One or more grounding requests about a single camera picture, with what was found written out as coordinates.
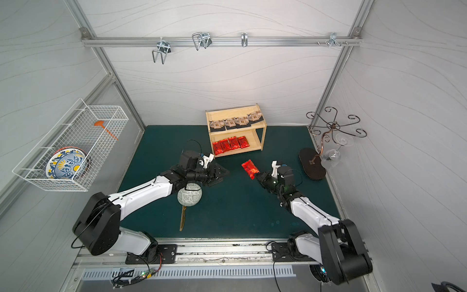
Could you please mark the metal double hook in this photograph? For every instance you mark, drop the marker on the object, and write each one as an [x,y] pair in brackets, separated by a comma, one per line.
[201,39]
[161,52]

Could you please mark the metal rail bar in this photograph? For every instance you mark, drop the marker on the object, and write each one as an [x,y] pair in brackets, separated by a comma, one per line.
[219,41]

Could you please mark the blue yellow patterned plate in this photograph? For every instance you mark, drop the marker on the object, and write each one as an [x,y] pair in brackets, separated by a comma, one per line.
[66,164]

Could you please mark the metal double hook middle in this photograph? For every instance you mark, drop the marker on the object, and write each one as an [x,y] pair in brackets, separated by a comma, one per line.
[201,39]

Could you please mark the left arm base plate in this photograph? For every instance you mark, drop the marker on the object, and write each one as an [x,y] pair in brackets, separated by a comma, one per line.
[154,255]

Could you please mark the green table mat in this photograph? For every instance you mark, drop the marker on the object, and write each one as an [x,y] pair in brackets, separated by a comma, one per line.
[237,207]

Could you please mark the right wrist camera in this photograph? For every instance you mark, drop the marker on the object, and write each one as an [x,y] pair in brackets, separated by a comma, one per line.
[275,165]

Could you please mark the copper glass holder stand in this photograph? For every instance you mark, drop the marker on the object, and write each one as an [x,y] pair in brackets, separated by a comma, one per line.
[318,129]

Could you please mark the small metal hook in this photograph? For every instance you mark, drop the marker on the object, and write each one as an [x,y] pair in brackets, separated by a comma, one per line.
[244,39]

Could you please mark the red tea bag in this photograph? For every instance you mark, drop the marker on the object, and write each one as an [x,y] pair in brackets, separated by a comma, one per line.
[251,169]
[234,143]
[243,142]
[225,145]
[218,149]

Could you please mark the clear wine glass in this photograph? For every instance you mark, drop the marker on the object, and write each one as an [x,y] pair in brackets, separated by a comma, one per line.
[332,156]

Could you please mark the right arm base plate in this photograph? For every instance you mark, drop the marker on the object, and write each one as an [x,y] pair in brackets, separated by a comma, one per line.
[281,252]

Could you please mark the floral tea bag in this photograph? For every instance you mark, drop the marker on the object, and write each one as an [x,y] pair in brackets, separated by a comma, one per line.
[242,122]
[216,125]
[230,124]
[255,117]

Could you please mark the wooden two-tier shelf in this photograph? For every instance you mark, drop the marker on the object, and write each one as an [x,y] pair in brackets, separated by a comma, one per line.
[255,134]

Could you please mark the metal double hook left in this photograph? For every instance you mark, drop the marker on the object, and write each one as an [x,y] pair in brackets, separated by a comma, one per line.
[161,52]

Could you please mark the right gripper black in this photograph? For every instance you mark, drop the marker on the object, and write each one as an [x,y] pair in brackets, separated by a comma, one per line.
[266,179]

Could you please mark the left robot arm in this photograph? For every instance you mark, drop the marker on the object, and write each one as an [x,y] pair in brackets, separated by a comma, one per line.
[98,226]

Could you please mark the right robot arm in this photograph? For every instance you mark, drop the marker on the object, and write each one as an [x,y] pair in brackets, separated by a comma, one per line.
[336,244]

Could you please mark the green patterned hand fan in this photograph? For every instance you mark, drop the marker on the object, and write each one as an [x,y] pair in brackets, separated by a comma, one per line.
[187,197]

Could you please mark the orange spatula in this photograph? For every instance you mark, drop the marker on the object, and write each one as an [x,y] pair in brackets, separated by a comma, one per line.
[101,124]

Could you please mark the white wire basket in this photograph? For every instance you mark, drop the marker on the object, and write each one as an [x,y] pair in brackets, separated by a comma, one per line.
[74,129]

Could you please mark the metal hook right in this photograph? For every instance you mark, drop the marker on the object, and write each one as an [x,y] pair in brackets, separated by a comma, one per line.
[332,41]

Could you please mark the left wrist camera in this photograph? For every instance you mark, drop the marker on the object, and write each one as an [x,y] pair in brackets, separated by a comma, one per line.
[193,160]

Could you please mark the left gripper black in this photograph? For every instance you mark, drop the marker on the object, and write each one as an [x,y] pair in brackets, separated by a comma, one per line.
[210,173]

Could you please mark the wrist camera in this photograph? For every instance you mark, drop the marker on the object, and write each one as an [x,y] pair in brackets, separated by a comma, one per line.
[193,160]
[275,165]

